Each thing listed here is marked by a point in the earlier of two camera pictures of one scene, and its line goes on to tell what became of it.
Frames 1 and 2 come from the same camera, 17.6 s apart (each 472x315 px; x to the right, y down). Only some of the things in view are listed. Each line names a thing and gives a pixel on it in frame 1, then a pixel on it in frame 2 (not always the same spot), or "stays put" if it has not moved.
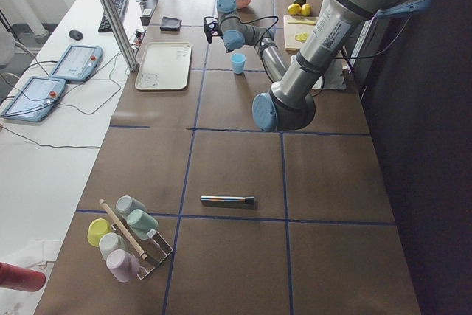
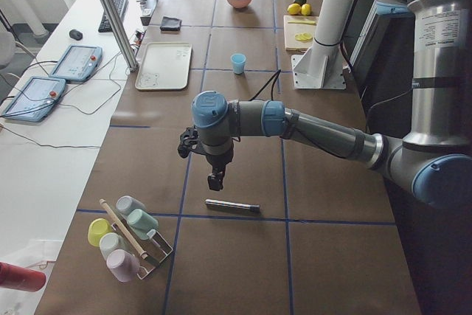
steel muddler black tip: [228, 198] -> [234, 206]
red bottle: [18, 277] stays put
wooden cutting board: [290, 31] stays put
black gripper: [212, 29] -> [189, 138]
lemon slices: [301, 37] stays put
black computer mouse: [76, 35] stays put
